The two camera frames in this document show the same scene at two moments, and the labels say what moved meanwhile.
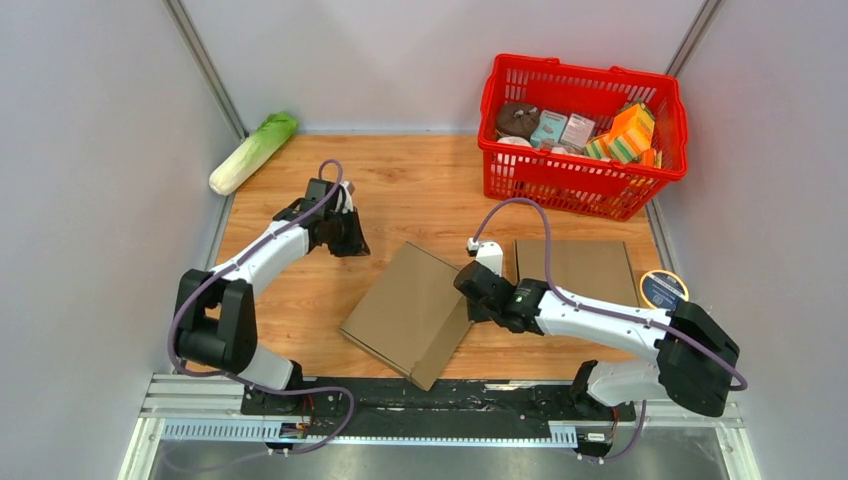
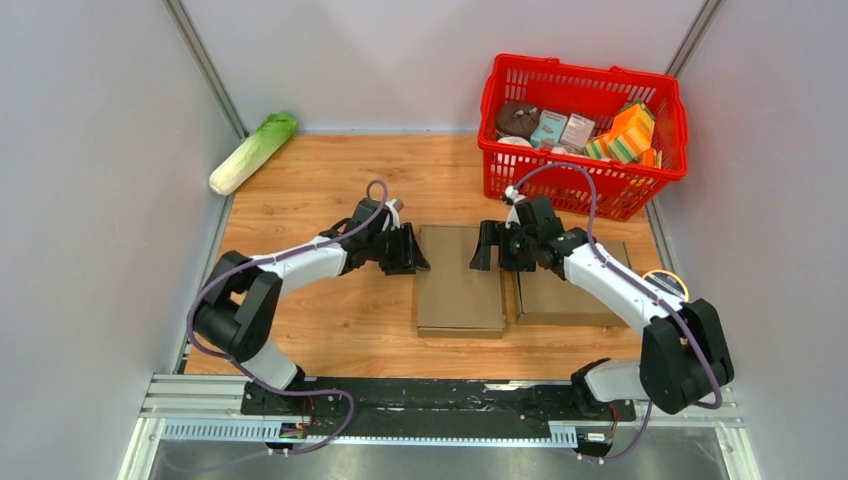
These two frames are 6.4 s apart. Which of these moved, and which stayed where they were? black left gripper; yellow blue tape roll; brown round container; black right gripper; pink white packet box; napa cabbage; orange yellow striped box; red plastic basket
Moved: black left gripper; black right gripper
Stayed: brown round container; yellow blue tape roll; pink white packet box; napa cabbage; orange yellow striped box; red plastic basket
